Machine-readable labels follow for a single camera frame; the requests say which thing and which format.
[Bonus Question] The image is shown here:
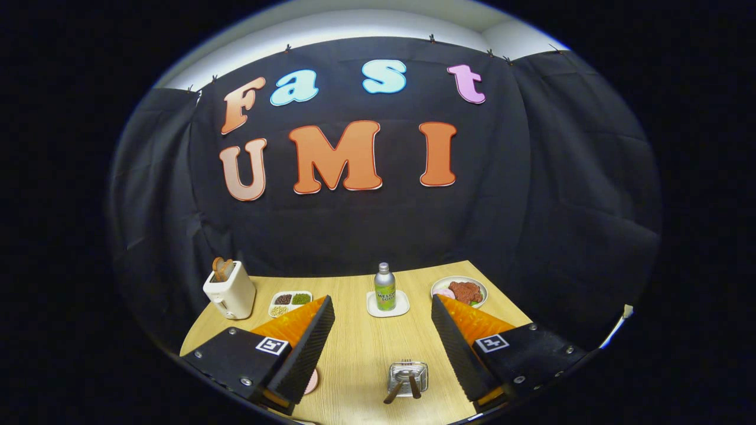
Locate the metal fork with brown handle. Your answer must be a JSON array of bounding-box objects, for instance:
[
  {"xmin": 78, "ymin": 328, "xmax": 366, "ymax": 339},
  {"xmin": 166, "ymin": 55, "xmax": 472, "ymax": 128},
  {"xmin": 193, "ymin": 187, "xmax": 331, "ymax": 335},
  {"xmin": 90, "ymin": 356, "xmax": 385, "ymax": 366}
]
[{"xmin": 399, "ymin": 358, "xmax": 422, "ymax": 400}]

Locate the metal spoon with brown handle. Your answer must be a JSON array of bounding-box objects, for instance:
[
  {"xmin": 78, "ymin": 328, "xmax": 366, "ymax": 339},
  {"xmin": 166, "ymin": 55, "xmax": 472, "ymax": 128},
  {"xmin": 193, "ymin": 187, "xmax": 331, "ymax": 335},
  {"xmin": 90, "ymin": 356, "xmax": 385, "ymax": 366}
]
[{"xmin": 383, "ymin": 366, "xmax": 408, "ymax": 406}]

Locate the green soda bottle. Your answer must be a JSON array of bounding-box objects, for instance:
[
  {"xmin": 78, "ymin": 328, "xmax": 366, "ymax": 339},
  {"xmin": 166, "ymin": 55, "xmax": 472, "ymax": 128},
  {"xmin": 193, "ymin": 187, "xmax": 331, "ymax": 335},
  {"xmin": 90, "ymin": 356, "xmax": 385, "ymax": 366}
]
[{"xmin": 374, "ymin": 263, "xmax": 397, "ymax": 312}]

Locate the white divided dish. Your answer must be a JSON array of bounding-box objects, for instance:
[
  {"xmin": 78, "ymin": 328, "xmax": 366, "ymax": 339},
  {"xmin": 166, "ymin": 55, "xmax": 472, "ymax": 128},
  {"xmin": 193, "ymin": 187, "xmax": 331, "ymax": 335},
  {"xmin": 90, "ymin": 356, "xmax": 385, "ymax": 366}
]
[{"xmin": 268, "ymin": 290, "xmax": 313, "ymax": 319}]

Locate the white printed sheet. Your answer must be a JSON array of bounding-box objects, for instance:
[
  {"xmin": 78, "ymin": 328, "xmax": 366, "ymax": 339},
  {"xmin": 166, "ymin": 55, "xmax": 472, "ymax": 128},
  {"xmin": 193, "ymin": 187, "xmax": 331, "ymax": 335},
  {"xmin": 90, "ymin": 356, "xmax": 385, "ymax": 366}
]
[{"xmin": 598, "ymin": 304, "xmax": 634, "ymax": 350}]

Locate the metal wire basket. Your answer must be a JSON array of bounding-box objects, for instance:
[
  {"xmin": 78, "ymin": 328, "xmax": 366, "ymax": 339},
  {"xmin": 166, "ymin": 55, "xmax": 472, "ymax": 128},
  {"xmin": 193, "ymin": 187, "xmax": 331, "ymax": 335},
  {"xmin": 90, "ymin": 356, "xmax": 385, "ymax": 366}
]
[{"xmin": 387, "ymin": 359, "xmax": 429, "ymax": 397}]

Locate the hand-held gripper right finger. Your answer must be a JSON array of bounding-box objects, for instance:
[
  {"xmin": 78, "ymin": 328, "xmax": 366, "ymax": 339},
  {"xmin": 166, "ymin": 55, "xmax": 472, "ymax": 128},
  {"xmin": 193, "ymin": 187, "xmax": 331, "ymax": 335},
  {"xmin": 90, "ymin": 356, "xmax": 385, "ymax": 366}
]
[{"xmin": 431, "ymin": 294, "xmax": 591, "ymax": 414}]

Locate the white square coaster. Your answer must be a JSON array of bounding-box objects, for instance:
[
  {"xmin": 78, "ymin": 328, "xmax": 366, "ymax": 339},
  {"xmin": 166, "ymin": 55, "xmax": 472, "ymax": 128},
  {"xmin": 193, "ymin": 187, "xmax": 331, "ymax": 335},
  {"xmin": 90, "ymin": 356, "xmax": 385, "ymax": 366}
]
[{"xmin": 366, "ymin": 290, "xmax": 410, "ymax": 318}]

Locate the white toaster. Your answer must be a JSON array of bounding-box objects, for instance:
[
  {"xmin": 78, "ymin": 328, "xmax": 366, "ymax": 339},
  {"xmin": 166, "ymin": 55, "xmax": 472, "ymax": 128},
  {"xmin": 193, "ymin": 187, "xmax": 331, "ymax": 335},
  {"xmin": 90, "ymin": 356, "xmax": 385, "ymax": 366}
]
[{"xmin": 203, "ymin": 261, "xmax": 257, "ymax": 321}]

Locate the reddish brown meat piece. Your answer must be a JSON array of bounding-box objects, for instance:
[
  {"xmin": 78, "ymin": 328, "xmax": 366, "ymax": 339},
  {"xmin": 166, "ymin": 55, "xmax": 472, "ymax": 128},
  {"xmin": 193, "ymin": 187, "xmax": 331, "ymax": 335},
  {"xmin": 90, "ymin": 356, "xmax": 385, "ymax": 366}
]
[{"xmin": 448, "ymin": 281, "xmax": 483, "ymax": 305}]

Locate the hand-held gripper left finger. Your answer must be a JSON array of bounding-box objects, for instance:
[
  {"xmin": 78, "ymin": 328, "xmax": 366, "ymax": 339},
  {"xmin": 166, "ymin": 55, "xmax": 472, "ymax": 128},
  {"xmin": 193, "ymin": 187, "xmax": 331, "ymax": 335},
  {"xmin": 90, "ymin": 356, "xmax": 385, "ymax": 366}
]
[{"xmin": 180, "ymin": 295, "xmax": 336, "ymax": 417}]

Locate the white round plate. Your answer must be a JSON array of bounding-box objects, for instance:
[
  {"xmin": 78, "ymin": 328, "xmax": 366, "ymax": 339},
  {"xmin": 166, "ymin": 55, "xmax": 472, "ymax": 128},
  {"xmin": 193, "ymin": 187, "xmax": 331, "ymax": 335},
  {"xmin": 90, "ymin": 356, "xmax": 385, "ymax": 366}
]
[{"xmin": 430, "ymin": 276, "xmax": 488, "ymax": 309}]

